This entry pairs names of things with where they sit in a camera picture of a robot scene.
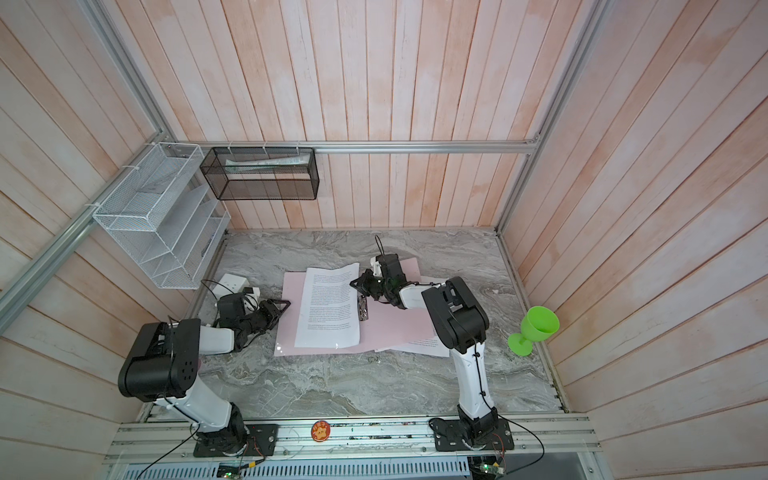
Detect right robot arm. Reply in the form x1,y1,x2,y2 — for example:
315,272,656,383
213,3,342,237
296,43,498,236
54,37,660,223
350,254,500,449

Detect pink file folder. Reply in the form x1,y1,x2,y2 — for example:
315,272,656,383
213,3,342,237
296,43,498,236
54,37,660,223
274,270,436,357

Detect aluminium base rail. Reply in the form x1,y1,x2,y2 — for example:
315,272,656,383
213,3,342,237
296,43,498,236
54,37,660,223
104,412,602,464

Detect printed white paper stack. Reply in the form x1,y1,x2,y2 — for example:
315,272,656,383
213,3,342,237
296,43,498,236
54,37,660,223
389,276,449,358

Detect white wire mesh shelf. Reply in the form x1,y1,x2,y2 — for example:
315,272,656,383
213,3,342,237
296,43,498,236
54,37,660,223
94,143,230,290

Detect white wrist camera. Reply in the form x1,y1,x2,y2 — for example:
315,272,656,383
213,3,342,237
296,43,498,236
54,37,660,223
242,287,260,305
370,257,383,278

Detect metal folder clip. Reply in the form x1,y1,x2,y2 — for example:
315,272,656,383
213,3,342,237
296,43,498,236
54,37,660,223
357,293,369,322

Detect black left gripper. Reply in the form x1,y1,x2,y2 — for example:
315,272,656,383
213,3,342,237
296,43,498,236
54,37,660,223
239,298,291,335

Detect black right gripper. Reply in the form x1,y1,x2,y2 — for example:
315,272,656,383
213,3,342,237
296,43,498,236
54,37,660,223
350,269,393,300

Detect green plastic goblet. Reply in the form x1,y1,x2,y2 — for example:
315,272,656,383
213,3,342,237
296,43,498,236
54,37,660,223
508,306,560,357

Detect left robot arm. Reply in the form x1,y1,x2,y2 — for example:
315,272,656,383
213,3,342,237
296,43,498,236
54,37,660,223
117,292,291,458

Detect white power socket box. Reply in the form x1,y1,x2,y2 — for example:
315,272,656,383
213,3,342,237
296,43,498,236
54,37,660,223
211,273,250,299

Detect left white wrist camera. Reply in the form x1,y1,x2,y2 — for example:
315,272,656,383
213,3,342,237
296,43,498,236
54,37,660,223
242,287,260,305

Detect black wire mesh basket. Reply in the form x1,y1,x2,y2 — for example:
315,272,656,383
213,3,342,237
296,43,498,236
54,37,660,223
201,146,320,201

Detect printed white paper sheet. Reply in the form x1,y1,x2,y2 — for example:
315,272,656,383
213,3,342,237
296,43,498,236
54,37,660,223
294,263,360,349

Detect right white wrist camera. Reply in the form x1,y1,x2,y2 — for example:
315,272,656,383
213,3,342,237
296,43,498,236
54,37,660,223
370,257,383,278

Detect red round sticker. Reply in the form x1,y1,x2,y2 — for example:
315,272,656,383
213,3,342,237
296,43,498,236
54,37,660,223
310,420,331,443

